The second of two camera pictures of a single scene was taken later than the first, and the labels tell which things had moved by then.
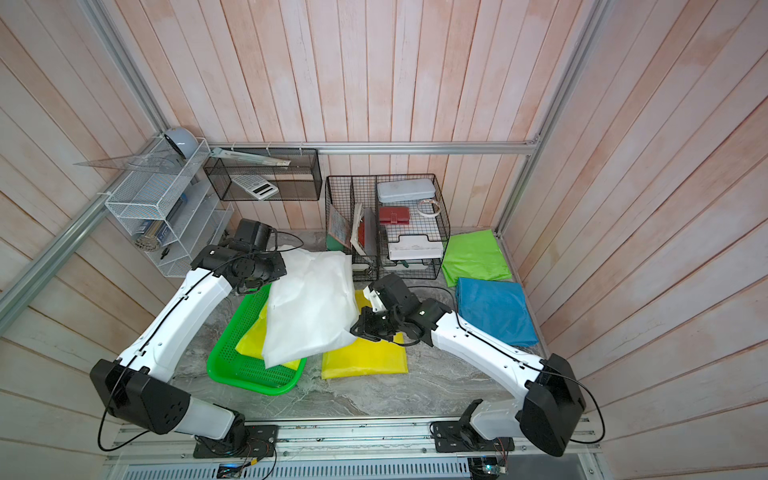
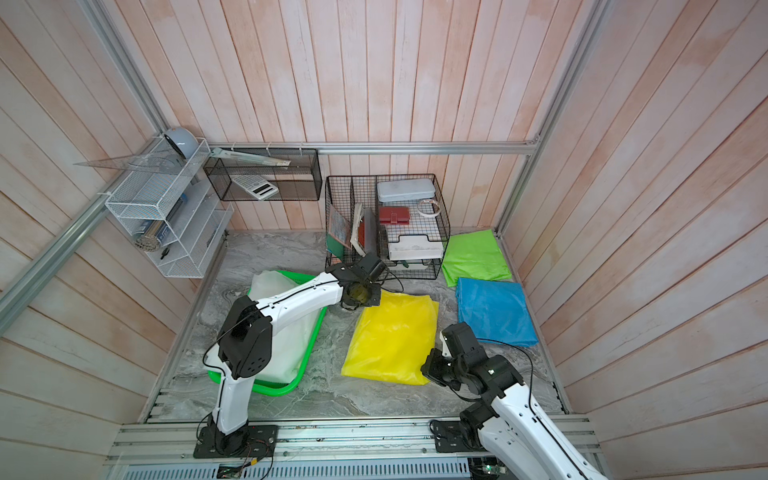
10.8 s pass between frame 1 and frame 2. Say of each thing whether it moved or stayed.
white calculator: stayed
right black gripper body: moved
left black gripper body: moved
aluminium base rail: stayed
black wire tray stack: stayed
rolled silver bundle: stayed
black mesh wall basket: stayed
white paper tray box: stayed
